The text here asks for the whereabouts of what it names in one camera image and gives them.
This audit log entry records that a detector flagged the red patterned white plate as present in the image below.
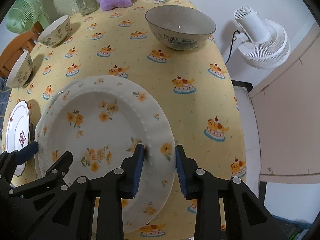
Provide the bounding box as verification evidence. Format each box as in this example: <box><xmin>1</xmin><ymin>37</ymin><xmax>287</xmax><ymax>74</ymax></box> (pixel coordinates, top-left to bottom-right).
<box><xmin>5</xmin><ymin>100</ymin><xmax>32</xmax><ymax>177</ymax></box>

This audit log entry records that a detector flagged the scalloped orange flower plate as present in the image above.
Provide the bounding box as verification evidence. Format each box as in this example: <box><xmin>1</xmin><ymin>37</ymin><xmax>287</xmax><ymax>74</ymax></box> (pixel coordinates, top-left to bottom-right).
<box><xmin>34</xmin><ymin>80</ymin><xmax>173</xmax><ymax>234</ymax></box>

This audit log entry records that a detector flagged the floral bowl table edge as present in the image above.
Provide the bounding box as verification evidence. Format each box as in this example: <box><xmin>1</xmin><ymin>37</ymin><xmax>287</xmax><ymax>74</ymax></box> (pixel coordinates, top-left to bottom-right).
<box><xmin>6</xmin><ymin>51</ymin><xmax>33</xmax><ymax>88</ymax></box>

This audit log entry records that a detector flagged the large floral ceramic bowl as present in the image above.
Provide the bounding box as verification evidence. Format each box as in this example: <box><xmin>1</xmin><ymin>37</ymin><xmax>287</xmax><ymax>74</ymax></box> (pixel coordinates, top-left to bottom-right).
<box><xmin>145</xmin><ymin>5</ymin><xmax>216</xmax><ymax>50</ymax></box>

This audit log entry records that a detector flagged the blue plaid bedding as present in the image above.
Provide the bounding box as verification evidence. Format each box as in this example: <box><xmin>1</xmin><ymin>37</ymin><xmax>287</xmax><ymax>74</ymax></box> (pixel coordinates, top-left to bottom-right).
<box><xmin>0</xmin><ymin>77</ymin><xmax>11</xmax><ymax>121</ymax></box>

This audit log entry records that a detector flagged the orange wooden chair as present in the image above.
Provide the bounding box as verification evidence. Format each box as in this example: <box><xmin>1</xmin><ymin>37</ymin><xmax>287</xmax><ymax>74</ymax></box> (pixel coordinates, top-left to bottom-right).
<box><xmin>0</xmin><ymin>22</ymin><xmax>43</xmax><ymax>78</ymax></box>

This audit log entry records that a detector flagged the yellow cartoon tablecloth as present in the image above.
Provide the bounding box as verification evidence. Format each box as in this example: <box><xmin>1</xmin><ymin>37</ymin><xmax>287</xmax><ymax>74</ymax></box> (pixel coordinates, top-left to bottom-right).
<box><xmin>1</xmin><ymin>0</ymin><xmax>249</xmax><ymax>240</ymax></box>

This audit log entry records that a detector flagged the beige cabinet door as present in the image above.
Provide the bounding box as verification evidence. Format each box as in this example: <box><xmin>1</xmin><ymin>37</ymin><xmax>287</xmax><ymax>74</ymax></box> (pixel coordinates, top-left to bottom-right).
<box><xmin>249</xmin><ymin>23</ymin><xmax>319</xmax><ymax>184</ymax></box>

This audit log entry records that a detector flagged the green desk fan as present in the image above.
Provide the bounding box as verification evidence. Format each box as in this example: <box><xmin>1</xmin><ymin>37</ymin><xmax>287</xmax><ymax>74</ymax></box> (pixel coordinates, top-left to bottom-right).
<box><xmin>5</xmin><ymin>0</ymin><xmax>50</xmax><ymax>34</ymax></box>

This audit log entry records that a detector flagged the white desk fan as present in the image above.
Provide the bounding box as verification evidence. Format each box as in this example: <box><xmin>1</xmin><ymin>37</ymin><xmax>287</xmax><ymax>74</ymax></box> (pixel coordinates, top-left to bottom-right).
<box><xmin>233</xmin><ymin>6</ymin><xmax>291</xmax><ymax>69</ymax></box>

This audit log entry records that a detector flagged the black fan power cable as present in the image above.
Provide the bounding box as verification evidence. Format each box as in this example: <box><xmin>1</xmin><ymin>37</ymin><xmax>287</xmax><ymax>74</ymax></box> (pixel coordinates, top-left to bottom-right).
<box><xmin>224</xmin><ymin>30</ymin><xmax>241</xmax><ymax>65</ymax></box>

